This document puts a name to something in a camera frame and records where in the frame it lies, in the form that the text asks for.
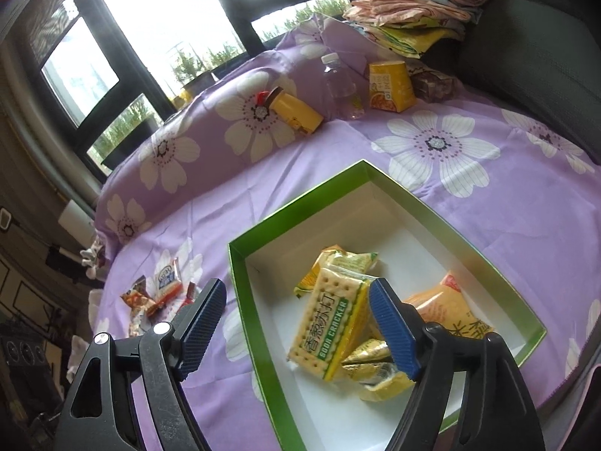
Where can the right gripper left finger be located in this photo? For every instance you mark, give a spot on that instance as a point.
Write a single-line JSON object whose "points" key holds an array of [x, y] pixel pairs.
{"points": [[98, 412]]}

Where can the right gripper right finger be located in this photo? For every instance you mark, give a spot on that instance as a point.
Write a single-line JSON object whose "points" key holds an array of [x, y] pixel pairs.
{"points": [[497, 411]]}

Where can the orange snack bag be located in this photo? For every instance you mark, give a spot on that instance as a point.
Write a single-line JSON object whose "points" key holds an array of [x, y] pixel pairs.
{"points": [[445, 304]]}

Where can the panda red snack bag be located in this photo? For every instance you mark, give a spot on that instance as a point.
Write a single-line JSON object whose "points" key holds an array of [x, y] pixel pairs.
{"points": [[142, 307]]}

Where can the soda cracker pack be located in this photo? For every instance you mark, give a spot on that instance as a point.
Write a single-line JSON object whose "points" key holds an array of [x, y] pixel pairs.
{"points": [[334, 319]]}

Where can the green yellow corn snack bag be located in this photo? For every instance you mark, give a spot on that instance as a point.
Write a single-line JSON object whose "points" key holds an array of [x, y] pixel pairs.
{"points": [[335, 256]]}

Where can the yellow crumpled snack wrapper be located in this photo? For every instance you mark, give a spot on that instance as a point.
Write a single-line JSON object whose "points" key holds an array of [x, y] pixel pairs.
{"points": [[371, 367]]}

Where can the blue white snack packet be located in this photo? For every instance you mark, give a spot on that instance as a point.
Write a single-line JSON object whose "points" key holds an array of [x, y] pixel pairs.
{"points": [[168, 282]]}

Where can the red white seed packet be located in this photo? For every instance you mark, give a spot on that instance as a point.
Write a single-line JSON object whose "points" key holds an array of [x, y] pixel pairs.
{"points": [[190, 296]]}

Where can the purple floral sheet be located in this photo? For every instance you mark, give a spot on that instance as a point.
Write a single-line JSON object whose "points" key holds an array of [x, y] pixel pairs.
{"points": [[525, 197]]}

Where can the green white cardboard box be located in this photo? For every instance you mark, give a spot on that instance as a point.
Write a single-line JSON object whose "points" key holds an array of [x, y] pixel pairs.
{"points": [[359, 251]]}

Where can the brown wrapped snack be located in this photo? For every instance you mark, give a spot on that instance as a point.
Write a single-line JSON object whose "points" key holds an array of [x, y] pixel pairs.
{"points": [[431, 85]]}

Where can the yellow drink carton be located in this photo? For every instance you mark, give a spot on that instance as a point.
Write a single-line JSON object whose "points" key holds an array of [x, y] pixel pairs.
{"points": [[390, 87]]}

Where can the clear water bottle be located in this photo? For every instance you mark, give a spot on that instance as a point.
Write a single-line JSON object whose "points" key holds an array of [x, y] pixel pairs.
{"points": [[341, 88]]}

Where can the potted plant on sill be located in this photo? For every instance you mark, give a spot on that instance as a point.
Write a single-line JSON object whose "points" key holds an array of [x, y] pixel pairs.
{"points": [[192, 73]]}

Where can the yellow bear bottle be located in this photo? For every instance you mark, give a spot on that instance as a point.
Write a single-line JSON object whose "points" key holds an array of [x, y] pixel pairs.
{"points": [[294, 112]]}

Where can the dark grey sofa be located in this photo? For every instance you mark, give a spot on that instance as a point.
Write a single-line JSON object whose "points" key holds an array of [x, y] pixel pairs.
{"points": [[538, 56]]}

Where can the folded pink yellow blankets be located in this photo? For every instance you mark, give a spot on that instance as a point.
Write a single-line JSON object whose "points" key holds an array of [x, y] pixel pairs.
{"points": [[411, 27]]}

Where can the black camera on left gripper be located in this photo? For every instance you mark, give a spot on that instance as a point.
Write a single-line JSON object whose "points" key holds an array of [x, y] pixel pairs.
{"points": [[25, 359]]}

